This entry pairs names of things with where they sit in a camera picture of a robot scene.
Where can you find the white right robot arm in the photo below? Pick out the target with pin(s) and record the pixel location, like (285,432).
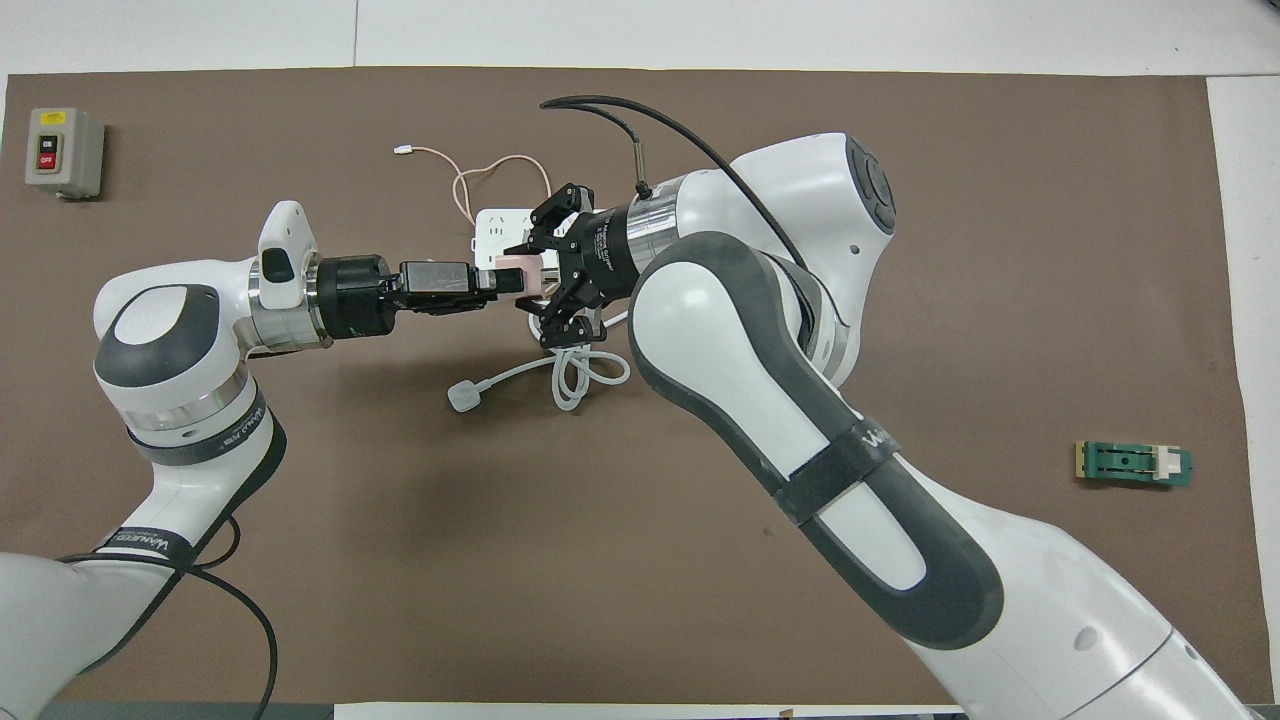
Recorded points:
(780,400)

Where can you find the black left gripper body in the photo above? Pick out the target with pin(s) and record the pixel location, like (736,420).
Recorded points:
(355,298)

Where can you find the white power strip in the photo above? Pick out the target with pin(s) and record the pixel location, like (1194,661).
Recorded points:
(495,230)

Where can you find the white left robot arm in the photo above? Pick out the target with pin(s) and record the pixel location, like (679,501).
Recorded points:
(170,400)

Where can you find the brown table mat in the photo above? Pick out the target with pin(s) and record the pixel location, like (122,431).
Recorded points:
(500,600)

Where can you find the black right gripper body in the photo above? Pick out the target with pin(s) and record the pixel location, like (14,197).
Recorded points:
(605,255)

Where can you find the pink usb charger block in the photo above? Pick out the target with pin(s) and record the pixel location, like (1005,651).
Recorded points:
(533,280)

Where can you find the grey on-off switch box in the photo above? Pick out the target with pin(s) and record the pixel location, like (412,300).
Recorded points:
(75,160)

